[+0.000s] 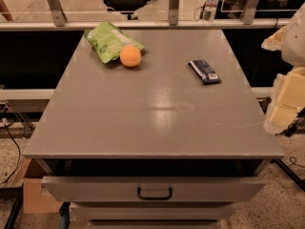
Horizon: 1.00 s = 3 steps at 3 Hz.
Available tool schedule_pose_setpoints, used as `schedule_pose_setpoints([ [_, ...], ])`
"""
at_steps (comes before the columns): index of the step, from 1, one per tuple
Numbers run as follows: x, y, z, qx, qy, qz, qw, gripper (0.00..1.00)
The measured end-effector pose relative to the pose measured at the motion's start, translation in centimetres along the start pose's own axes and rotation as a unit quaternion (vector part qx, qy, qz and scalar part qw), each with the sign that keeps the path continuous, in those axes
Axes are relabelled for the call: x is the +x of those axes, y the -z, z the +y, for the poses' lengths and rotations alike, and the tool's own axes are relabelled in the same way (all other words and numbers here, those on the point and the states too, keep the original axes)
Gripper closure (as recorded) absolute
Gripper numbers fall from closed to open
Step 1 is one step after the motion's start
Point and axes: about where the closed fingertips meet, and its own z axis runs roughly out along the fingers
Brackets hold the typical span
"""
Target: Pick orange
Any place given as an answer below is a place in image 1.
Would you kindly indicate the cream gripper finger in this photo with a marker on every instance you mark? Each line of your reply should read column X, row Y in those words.
column 287, row 101
column 274, row 42

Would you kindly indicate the orange fruit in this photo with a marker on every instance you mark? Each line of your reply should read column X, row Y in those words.
column 130, row 56

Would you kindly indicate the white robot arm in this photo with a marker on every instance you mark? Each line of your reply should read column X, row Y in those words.
column 293, row 40

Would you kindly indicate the dark blue snack bar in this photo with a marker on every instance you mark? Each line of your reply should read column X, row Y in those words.
column 205, row 72

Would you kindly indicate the clear water bottle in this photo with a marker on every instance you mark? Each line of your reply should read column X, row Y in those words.
column 210, row 9

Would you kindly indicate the grey drawer cabinet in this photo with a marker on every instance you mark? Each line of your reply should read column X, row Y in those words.
column 157, row 120

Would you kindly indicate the green snack bag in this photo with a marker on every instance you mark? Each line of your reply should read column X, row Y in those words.
column 108, row 41

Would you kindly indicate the open top drawer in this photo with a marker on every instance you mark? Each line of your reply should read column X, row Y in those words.
column 123, row 189

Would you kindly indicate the cardboard box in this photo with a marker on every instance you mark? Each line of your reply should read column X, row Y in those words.
column 36, row 199

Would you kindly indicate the black drawer handle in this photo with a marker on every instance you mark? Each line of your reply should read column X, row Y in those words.
column 154, row 195

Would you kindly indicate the metal railing frame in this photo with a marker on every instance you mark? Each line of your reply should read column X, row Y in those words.
column 77, row 15

